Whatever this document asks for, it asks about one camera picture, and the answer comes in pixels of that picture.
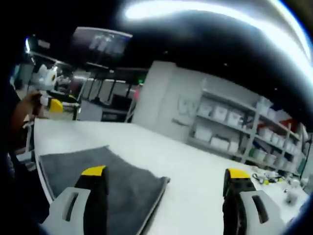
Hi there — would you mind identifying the grey towel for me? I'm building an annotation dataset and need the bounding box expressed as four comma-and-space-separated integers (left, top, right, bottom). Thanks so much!
38, 145, 171, 235

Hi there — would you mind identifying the long ceiling light strip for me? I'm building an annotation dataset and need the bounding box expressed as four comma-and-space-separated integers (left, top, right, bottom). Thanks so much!
121, 0, 313, 65

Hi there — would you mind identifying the group of white storage boxes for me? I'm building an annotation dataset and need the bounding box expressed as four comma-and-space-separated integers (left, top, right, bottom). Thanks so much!
195, 95, 307, 172

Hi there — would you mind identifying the pile of small tools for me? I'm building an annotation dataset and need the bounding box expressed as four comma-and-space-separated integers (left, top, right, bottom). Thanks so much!
251, 171, 286, 185

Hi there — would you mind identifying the large hanging monitor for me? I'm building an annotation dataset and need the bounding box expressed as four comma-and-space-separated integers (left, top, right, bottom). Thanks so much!
70, 26, 134, 70

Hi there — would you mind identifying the red panel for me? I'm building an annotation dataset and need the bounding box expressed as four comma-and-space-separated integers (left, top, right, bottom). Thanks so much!
278, 117, 294, 128

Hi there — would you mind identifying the grey metal shelf rack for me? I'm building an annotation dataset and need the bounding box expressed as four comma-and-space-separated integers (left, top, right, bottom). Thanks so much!
187, 77, 310, 173

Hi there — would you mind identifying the person's left hand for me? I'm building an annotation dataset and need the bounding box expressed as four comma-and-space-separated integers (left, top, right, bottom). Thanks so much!
23, 91, 45, 116

